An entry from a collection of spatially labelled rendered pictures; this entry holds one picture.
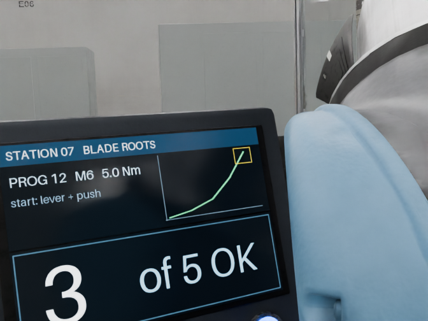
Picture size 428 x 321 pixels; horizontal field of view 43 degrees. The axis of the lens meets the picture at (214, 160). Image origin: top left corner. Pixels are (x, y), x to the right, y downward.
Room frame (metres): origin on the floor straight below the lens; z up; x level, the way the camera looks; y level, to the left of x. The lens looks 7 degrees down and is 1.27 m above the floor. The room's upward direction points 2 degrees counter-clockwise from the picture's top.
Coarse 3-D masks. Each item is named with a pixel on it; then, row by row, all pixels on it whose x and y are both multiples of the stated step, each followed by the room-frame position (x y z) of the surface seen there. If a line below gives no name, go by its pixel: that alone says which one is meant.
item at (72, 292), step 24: (96, 240) 0.29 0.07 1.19; (24, 264) 0.27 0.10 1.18; (48, 264) 0.28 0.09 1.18; (72, 264) 0.28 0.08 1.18; (96, 264) 0.29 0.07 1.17; (24, 288) 0.27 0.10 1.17; (48, 288) 0.27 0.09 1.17; (72, 288) 0.28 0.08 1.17; (96, 288) 0.28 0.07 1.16; (24, 312) 0.26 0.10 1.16; (48, 312) 0.27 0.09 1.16; (72, 312) 0.27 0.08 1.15; (96, 312) 0.28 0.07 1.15
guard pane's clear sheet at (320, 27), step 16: (304, 0) 2.41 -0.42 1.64; (320, 0) 2.32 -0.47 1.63; (336, 0) 2.23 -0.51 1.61; (352, 0) 2.15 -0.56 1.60; (304, 16) 2.41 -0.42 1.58; (320, 16) 2.32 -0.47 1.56; (336, 16) 2.23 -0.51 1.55; (304, 32) 2.41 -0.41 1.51; (320, 32) 2.32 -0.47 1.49; (336, 32) 2.23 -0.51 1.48; (352, 32) 2.15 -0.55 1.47; (304, 48) 2.42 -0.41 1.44; (320, 48) 2.32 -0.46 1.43; (304, 64) 2.42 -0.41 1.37; (320, 64) 2.32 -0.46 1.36; (304, 80) 2.42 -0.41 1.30; (304, 96) 2.42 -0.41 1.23
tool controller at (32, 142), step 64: (0, 128) 0.29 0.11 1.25; (64, 128) 0.30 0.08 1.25; (128, 128) 0.32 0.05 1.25; (192, 128) 0.34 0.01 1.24; (256, 128) 0.36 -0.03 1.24; (0, 192) 0.28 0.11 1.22; (64, 192) 0.29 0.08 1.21; (128, 192) 0.31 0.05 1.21; (192, 192) 0.32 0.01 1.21; (256, 192) 0.34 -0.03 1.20; (0, 256) 0.27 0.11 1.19; (128, 256) 0.30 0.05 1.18; (192, 256) 0.31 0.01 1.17; (256, 256) 0.33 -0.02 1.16; (0, 320) 0.26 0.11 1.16; (128, 320) 0.29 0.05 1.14; (192, 320) 0.30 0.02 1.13
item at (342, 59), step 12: (348, 24) 1.29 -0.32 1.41; (336, 36) 1.35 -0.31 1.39; (348, 36) 1.26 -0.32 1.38; (336, 48) 1.32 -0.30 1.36; (348, 48) 1.24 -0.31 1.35; (336, 60) 1.30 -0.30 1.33; (348, 60) 1.22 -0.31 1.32; (336, 72) 1.29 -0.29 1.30; (324, 84) 1.37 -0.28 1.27; (336, 84) 1.28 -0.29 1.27; (324, 96) 1.36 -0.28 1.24
